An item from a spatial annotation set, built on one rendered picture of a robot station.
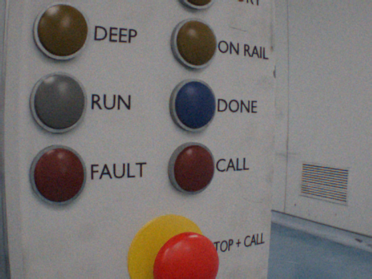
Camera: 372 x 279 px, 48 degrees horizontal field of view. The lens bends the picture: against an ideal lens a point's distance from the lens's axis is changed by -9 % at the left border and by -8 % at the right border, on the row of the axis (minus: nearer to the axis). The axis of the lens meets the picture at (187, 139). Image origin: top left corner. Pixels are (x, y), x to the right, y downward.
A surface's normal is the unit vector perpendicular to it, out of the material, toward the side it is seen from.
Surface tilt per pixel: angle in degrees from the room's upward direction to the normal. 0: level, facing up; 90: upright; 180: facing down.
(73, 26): 89
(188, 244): 66
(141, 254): 90
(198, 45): 93
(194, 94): 87
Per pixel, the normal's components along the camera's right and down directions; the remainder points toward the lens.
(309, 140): -0.88, 0.01
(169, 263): 0.18, -0.12
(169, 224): 0.55, 0.06
